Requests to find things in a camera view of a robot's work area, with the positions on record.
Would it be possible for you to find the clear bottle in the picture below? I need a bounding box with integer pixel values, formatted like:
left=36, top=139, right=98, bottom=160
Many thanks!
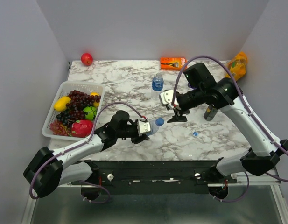
left=147, top=119, right=160, bottom=136
left=151, top=73, right=164, bottom=99

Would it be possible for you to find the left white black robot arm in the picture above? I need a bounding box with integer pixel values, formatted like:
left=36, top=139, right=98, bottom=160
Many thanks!
left=23, top=110, right=152, bottom=199

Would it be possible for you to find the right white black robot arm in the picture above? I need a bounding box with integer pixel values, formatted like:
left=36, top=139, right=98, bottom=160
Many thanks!
left=160, top=63, right=288, bottom=183

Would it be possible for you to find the purple toothpaste box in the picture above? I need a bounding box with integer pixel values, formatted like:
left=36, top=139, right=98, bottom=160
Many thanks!
left=188, top=83, right=197, bottom=90

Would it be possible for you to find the black drink can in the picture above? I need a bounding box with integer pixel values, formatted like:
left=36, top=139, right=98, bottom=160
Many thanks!
left=204, top=105, right=218, bottom=121

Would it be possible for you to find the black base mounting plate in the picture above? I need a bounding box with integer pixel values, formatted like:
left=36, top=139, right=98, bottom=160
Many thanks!
left=85, top=160, right=237, bottom=196

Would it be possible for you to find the orange razor box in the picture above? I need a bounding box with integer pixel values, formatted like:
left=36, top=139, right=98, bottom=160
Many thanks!
left=159, top=57, right=187, bottom=71

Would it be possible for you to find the small yellow fruit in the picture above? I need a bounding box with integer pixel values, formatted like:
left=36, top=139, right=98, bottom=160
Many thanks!
left=90, top=92, right=101, bottom=108

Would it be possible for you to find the red dragon fruit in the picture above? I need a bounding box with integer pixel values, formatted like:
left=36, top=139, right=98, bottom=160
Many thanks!
left=70, top=120, right=93, bottom=138

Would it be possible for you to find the dark purple grape bunch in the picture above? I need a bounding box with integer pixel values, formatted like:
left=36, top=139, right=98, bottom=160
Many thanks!
left=56, top=90, right=93, bottom=127

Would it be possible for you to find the orange snack bag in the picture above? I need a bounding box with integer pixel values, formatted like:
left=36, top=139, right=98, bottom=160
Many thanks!
left=227, top=52, right=248, bottom=81

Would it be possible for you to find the red grape bunch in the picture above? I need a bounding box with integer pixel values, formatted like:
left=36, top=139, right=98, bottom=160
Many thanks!
left=49, top=120, right=71, bottom=137

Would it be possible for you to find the yellow lemon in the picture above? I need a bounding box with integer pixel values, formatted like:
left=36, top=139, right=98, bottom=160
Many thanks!
left=54, top=96, right=71, bottom=112

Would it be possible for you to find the white plastic basket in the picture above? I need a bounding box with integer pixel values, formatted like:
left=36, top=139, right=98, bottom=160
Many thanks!
left=42, top=81, right=105, bottom=141

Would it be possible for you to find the red apple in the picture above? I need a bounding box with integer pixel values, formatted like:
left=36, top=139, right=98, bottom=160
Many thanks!
left=81, top=53, right=93, bottom=66

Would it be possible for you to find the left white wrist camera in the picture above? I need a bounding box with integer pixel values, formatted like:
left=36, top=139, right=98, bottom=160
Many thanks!
left=137, top=118, right=151, bottom=136

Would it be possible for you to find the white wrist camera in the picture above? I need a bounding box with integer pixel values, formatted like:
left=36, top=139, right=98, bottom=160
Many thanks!
left=159, top=90, right=174, bottom=110
left=137, top=118, right=151, bottom=136

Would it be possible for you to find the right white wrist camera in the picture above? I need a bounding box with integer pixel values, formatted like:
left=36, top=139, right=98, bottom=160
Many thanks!
left=159, top=90, right=174, bottom=110

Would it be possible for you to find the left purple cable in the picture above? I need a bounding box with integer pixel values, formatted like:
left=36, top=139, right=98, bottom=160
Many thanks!
left=29, top=102, right=147, bottom=204

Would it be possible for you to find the purple cable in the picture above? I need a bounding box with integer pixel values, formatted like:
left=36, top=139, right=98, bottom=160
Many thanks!
left=171, top=55, right=288, bottom=203
left=29, top=102, right=147, bottom=204

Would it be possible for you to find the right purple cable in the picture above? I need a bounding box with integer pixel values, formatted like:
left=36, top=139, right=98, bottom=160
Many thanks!
left=171, top=55, right=288, bottom=203

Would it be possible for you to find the aluminium frame rail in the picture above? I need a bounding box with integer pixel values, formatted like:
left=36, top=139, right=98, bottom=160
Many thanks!
left=47, top=170, right=280, bottom=189

